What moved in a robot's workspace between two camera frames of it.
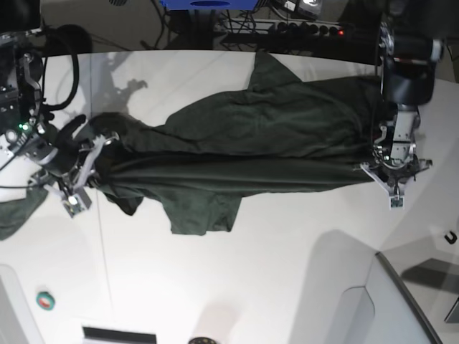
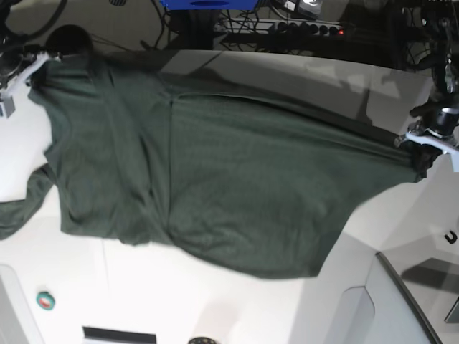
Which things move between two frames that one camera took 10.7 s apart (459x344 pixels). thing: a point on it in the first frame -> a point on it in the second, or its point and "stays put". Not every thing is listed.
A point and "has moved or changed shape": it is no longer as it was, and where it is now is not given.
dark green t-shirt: x=279 y=133 has moved or changed shape
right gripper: x=394 y=178 -> x=433 y=126
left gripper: x=70 y=158 -> x=11 y=82
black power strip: x=282 y=26 stays put
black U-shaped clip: x=454 y=239 stays put
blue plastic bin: x=197 y=5 stays put
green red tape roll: x=45 y=300 stays put
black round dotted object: x=202 y=340 stays put
